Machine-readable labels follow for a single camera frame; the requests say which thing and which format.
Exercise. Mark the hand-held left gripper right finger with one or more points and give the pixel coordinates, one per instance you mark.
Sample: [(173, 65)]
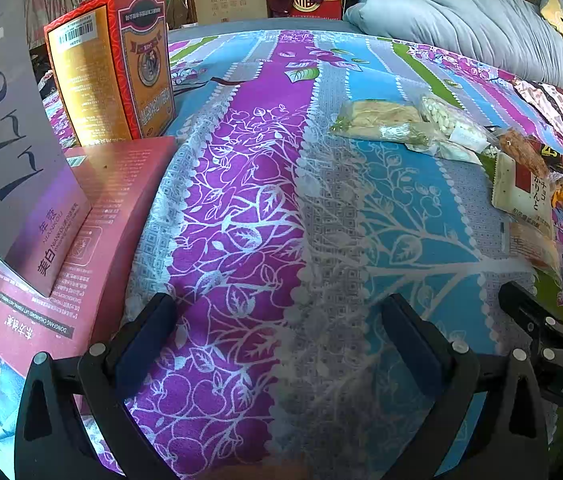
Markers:
[(411, 340)]

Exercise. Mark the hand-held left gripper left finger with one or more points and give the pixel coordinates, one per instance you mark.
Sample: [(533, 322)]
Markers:
[(144, 340)]

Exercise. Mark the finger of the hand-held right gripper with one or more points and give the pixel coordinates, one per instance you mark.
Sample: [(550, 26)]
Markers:
[(521, 305)]

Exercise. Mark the clear cracker packet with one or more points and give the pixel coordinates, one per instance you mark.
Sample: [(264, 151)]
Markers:
[(531, 245)]

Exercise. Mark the white red-label snack packet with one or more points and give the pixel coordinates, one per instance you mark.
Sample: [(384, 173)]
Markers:
[(516, 195)]

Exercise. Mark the black yellow snack packet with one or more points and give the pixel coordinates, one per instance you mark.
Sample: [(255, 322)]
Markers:
[(556, 152)]

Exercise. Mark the pink box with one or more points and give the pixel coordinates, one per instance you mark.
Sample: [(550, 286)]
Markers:
[(111, 200)]

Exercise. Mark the brown cracker packet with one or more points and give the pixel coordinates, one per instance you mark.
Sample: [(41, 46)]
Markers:
[(521, 152)]

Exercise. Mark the clear snack packet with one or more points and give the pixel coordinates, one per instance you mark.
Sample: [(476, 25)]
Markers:
[(441, 150)]

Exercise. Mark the white candy packet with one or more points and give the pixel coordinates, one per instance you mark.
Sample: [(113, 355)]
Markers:
[(441, 115)]

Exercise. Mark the pale green-edged snack packet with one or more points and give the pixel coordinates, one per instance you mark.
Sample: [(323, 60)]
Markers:
[(376, 115)]

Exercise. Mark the white box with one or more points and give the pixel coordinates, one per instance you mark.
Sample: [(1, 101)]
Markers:
[(6, 135)]

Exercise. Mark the orange box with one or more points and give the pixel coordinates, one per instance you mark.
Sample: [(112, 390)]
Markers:
[(96, 75)]

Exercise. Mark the yellow printed cloth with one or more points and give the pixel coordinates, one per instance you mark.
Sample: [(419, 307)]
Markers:
[(556, 10)]

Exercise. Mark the dark coat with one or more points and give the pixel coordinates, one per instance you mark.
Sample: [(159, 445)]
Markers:
[(176, 10)]

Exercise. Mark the red gift box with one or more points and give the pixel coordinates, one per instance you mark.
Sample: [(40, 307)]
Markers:
[(316, 7)]

